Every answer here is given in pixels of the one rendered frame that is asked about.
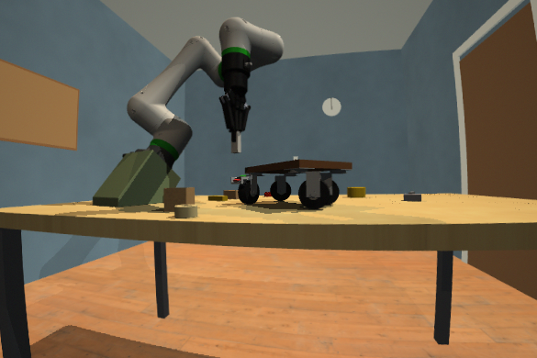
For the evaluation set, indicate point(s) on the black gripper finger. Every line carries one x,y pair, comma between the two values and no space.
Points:
231,117
243,112

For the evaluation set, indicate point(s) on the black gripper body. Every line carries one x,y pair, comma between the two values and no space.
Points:
235,83

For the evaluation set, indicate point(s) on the wooden dolly with caster wheels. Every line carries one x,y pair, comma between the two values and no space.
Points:
313,193

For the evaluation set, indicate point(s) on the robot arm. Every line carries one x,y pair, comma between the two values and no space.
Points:
238,38

